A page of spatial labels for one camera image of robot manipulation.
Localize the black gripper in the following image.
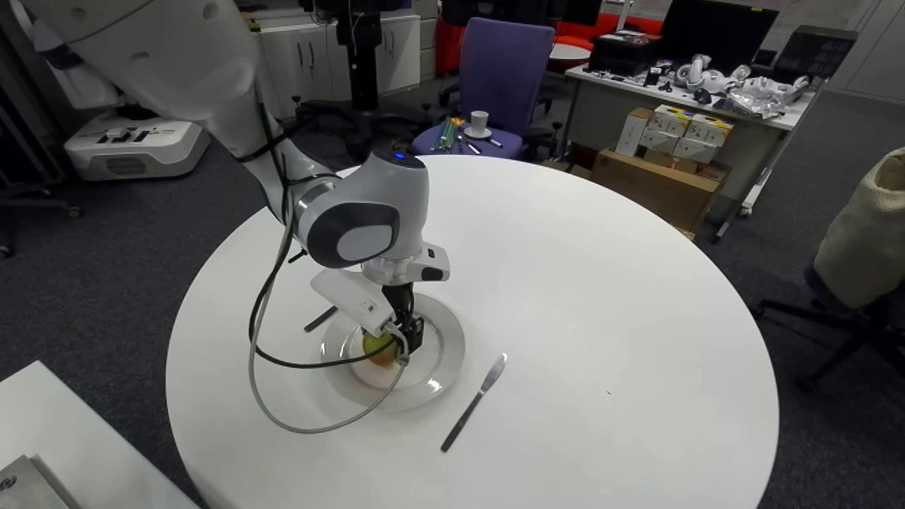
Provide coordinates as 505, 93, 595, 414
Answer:
376, 277, 427, 367

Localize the green red apple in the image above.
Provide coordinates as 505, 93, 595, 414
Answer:
359, 328, 406, 367

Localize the white round plate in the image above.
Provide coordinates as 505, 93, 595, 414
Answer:
316, 291, 471, 414

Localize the metal table knife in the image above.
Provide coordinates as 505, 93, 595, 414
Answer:
438, 350, 513, 457

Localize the brown cardboard box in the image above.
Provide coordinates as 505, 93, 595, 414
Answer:
589, 147, 731, 236

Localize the purple office chair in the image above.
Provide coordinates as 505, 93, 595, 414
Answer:
410, 15, 560, 164

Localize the grey office desk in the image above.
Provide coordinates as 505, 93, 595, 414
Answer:
563, 62, 816, 220

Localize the plain white carton box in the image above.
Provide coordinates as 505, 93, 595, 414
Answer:
615, 106, 660, 158

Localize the white low cabinet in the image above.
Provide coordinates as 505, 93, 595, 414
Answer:
250, 7, 424, 97

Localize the white yellow printed box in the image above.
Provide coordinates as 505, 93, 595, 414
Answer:
649, 103, 695, 158
674, 110, 738, 168

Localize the white floor device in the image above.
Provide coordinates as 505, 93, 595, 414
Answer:
62, 110, 213, 185

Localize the white robot mounting platform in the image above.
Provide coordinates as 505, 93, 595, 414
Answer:
0, 359, 201, 509

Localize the black desktop box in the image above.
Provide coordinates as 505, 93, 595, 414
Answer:
589, 32, 663, 80

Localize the white clutter pile on desk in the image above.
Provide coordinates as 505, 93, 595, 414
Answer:
649, 54, 816, 121

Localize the large black monitor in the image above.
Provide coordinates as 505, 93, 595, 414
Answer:
660, 0, 785, 75

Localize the black chair holding jacket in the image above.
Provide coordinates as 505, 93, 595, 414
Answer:
753, 267, 905, 394

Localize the cream jacket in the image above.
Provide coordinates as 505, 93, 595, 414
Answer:
813, 145, 905, 315

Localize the small black monitor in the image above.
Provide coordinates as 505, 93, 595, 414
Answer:
772, 25, 842, 86

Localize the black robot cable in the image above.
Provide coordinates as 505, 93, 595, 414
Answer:
246, 93, 418, 375

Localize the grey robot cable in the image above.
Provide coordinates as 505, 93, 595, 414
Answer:
246, 225, 413, 438

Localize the black pedestal stand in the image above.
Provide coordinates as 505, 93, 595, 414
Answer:
299, 0, 418, 145

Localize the grey metal base plate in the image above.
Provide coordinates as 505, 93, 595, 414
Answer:
0, 454, 85, 509

